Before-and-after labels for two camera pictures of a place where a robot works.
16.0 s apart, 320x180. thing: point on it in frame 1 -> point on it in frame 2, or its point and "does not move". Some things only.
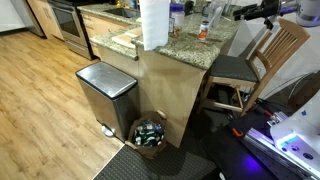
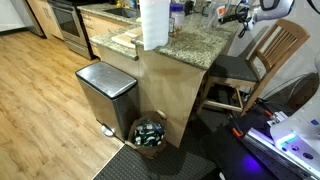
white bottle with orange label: [203, 31] -> [221, 11]
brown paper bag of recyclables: [147, 133] does not move
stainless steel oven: [72, 25] does not move
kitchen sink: [125, 12] does not move
